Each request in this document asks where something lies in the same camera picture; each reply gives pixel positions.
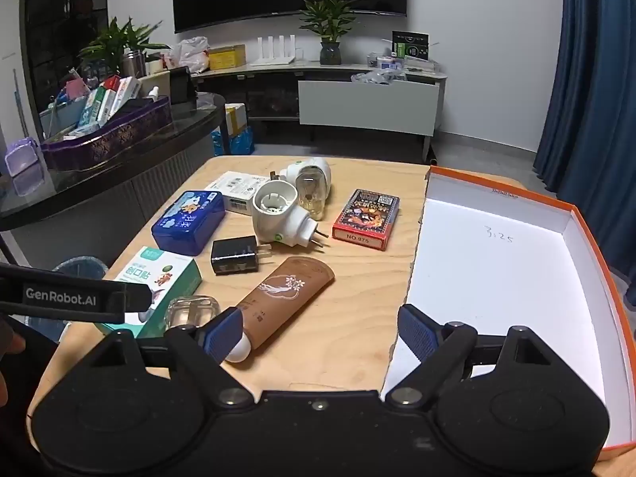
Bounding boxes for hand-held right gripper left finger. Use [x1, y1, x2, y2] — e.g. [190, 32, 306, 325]
[92, 307, 255, 411]

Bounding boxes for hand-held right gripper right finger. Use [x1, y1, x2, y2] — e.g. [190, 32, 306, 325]
[384, 303, 555, 408]

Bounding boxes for clear glass bottle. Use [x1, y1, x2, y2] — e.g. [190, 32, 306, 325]
[165, 295, 222, 331]

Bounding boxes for brown cream tube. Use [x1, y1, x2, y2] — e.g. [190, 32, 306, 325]
[225, 256, 335, 363]

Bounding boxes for black charger plug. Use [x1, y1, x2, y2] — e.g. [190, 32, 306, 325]
[211, 237, 273, 276]

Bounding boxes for green white bandage box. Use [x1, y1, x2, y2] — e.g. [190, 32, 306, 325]
[94, 246, 203, 339]

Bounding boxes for orange-rimmed white cardboard box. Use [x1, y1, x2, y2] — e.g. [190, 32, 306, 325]
[380, 165, 629, 463]

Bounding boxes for red playing card box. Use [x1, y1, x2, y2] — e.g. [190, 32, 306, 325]
[332, 189, 401, 252]

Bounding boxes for blue plastic case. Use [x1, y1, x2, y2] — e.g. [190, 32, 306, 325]
[151, 190, 227, 256]

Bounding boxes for small white product box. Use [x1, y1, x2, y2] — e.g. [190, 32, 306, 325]
[204, 171, 271, 217]

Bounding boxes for white mosquito heater with bottle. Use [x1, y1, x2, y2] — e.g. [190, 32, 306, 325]
[270, 156, 333, 222]

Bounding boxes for person's left hand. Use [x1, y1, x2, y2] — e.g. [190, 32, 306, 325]
[0, 318, 28, 408]

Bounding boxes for trash bin with bag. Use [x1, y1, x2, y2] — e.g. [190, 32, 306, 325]
[25, 256, 109, 343]

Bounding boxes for purple plastic container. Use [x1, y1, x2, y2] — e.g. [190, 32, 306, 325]
[4, 136, 45, 198]

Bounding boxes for purple patterned tray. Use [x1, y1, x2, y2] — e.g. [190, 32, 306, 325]
[41, 96, 174, 172]

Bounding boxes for dark curved desk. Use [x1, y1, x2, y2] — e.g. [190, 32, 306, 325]
[0, 92, 230, 269]

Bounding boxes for blue packs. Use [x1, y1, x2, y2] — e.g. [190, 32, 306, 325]
[211, 126, 255, 156]

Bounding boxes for pile of medicine boxes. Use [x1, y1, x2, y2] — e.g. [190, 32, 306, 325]
[64, 74, 150, 135]

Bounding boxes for white yellow carton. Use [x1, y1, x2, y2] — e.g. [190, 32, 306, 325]
[223, 103, 248, 136]

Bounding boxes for beige box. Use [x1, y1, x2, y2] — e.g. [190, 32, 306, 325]
[142, 70, 172, 97]

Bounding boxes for steel thermos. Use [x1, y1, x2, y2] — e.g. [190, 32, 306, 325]
[122, 48, 146, 79]

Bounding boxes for leafy green plant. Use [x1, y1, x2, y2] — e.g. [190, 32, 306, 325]
[78, 16, 172, 78]

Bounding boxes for pile of small packets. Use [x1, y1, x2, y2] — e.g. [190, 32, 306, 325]
[352, 51, 440, 85]

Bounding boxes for television cabinet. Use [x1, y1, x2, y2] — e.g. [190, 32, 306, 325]
[191, 62, 448, 125]

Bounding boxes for white plastic bag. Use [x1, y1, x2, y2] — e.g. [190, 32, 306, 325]
[170, 36, 210, 74]

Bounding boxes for dark door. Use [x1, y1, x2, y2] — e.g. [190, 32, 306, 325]
[20, 0, 109, 132]

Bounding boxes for yellow box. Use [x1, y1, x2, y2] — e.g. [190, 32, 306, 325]
[209, 44, 248, 70]

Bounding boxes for white router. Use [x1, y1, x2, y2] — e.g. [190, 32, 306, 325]
[250, 34, 297, 67]

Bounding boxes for blue curtain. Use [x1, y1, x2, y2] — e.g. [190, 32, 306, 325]
[534, 0, 636, 309]

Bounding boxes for black green box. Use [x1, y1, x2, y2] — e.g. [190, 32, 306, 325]
[391, 30, 429, 60]

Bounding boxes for potted plant in dark pot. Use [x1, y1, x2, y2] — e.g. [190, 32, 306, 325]
[298, 0, 355, 65]

